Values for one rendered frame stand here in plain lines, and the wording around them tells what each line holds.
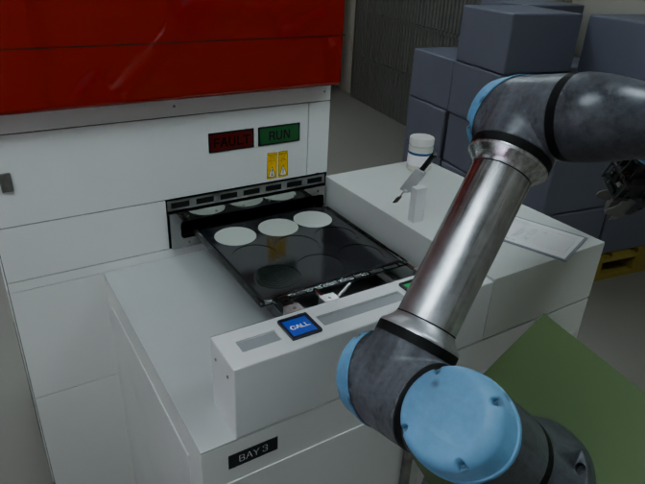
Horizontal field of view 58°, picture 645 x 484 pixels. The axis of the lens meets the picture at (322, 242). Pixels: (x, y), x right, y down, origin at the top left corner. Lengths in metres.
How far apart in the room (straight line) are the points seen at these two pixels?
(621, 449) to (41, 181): 1.14
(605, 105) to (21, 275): 1.17
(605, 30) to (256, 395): 2.66
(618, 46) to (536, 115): 2.37
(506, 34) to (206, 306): 2.18
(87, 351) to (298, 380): 0.73
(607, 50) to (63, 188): 2.58
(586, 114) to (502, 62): 2.28
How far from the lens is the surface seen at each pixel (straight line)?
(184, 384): 1.10
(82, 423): 1.70
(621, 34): 3.17
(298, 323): 0.98
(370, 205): 1.45
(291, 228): 1.44
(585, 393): 0.86
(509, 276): 1.21
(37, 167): 1.34
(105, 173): 1.37
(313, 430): 1.08
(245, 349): 0.94
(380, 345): 0.75
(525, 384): 0.90
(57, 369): 1.58
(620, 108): 0.79
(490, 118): 0.84
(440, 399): 0.67
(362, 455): 1.21
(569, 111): 0.79
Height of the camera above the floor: 1.53
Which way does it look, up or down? 27 degrees down
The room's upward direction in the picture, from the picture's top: 3 degrees clockwise
